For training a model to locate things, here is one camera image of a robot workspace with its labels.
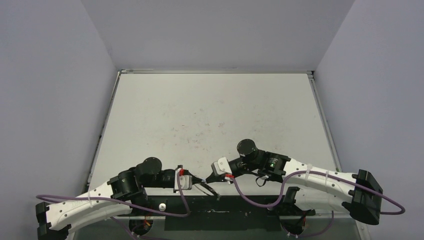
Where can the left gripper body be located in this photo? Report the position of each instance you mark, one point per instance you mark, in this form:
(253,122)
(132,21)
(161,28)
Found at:
(163,181)

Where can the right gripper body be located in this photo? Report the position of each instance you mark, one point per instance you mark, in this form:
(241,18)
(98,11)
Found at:
(236,165)

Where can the large metal key ring plate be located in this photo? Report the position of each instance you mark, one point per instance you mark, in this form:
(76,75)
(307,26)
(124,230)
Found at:
(204,188)

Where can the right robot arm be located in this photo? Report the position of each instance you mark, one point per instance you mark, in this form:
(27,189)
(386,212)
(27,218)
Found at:
(358,194)

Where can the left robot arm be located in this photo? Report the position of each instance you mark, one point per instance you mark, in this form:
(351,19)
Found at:
(58,229)

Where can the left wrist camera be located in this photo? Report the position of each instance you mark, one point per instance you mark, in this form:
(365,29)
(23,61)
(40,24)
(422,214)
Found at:
(183,179)

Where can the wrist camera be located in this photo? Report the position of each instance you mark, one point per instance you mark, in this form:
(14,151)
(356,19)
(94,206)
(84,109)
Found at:
(183,179)
(221,169)

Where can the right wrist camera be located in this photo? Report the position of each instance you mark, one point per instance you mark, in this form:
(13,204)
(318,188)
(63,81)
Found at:
(221,169)

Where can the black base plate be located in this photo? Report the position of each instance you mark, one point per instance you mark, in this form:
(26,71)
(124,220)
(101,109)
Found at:
(230,213)

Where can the aluminium rail front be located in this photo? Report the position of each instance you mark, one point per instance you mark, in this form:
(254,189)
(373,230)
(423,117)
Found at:
(294,203)

